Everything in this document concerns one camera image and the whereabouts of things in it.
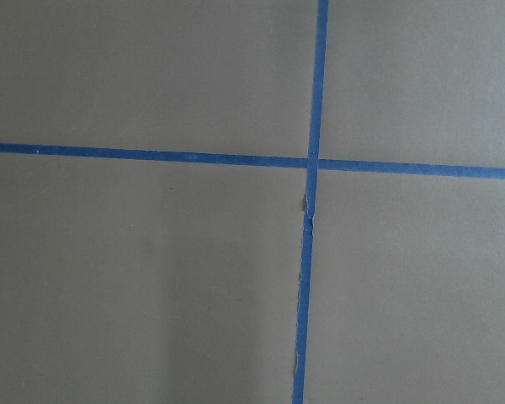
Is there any blue tape line lengthwise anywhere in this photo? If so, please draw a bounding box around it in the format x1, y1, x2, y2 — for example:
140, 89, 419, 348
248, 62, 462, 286
291, 0, 329, 404

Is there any blue tape line crosswise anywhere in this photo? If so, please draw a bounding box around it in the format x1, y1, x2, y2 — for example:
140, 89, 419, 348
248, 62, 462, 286
0, 142, 505, 180

